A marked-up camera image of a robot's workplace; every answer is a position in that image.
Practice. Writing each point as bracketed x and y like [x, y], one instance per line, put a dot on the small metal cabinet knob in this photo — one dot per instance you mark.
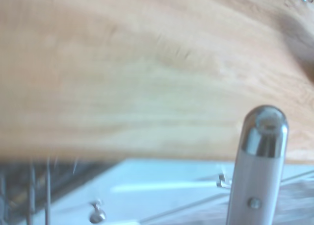
[97, 214]

